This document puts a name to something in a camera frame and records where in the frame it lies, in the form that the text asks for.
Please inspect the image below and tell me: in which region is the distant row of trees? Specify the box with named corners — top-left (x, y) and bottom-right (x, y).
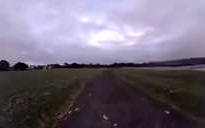
top-left (0, 55), bottom-right (205, 72)

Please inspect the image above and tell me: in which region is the dark dirt path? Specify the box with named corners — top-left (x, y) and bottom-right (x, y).
top-left (51, 69), bottom-right (202, 128)

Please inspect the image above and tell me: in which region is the green grass field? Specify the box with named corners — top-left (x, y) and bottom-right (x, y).
top-left (113, 67), bottom-right (205, 128)
top-left (0, 68), bottom-right (104, 128)

